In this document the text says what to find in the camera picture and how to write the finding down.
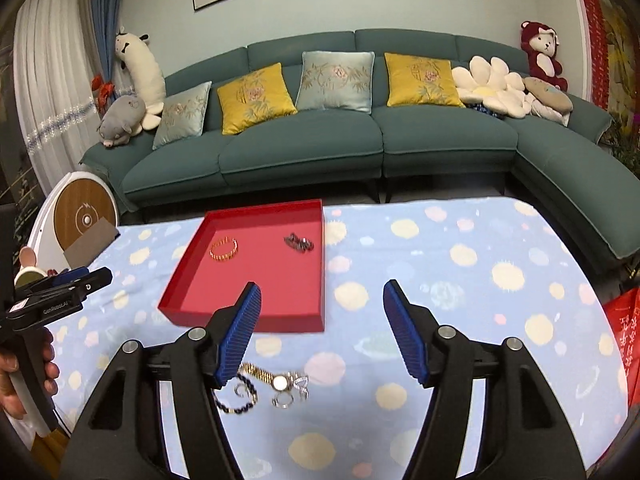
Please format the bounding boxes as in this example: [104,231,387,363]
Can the dark metal chain bracelet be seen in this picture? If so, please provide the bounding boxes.
[283,232,316,255]

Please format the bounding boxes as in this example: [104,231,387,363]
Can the dark green sectional sofa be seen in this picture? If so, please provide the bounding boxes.
[82,28,639,266]

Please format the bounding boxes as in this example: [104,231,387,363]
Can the grey green embroidered cushion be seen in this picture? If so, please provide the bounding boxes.
[295,51,375,114]
[152,81,212,151]

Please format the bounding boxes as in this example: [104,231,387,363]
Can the dark bead bracelet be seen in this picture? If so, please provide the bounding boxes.
[211,379,260,416]

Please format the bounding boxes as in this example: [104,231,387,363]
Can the white round wooden-faced device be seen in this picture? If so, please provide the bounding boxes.
[26,171,118,272]

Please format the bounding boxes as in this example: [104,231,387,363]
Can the grey green embroidered cushion left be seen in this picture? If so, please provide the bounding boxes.
[152,81,212,151]

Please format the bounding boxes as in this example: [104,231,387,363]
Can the red monkey plush toy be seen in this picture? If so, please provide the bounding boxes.
[520,21,568,91]

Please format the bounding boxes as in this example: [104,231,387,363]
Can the blue planet print tablecloth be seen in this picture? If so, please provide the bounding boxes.
[51,197,628,479]

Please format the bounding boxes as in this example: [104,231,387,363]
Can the red curtain tie ornament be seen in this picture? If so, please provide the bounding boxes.
[91,74,115,117]

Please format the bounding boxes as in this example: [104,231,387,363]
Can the red shallow tray box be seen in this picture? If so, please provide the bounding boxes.
[158,200,324,334]

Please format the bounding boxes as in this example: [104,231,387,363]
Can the beige round cushion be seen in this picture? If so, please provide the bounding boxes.
[523,76,574,115]

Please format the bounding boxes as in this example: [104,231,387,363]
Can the white cow plush bolster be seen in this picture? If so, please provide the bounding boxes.
[115,28,166,131]

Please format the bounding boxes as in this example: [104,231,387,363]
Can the person's left hand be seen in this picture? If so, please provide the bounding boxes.
[0,326,61,420]

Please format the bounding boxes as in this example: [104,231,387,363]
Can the yellow embroidered cushion left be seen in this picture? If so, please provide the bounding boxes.
[216,63,297,136]

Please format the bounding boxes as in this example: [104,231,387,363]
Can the grey green embroidered cushion right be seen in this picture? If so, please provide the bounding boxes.
[295,51,375,114]

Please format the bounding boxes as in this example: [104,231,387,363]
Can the yellow embroidered cushion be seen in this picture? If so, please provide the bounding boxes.
[384,52,464,107]
[216,63,297,136]

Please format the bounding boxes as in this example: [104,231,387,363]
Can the brown cardboard sheet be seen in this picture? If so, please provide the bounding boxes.
[64,218,119,269]

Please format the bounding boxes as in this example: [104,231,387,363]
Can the gold wrist watch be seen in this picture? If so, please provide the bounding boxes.
[239,363,291,392]

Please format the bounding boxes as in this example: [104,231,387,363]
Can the gold chain bangle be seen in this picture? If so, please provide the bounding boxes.
[208,236,239,262]

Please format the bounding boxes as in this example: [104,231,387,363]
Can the grey pig plush toy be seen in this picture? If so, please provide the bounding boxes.
[98,94,146,148]

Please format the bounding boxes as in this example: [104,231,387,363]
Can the blue curtain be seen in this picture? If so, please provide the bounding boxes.
[89,0,120,82]

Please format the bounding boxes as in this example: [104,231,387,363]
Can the yellow embroidered cushion right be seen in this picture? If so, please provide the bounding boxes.
[384,52,464,107]

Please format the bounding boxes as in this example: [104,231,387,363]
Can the white sheer curtain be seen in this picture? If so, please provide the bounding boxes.
[13,0,100,193]

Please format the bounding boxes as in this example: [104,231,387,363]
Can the red wall scroll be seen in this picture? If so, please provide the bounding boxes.
[579,0,610,110]

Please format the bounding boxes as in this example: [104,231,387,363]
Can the white flower shaped pillow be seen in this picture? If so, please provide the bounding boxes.
[451,55,532,119]

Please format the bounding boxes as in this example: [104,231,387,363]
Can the red plastic bag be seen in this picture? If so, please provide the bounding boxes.
[604,287,640,406]

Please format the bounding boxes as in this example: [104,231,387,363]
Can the silver pendant necklace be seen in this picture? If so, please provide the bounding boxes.
[286,372,312,401]

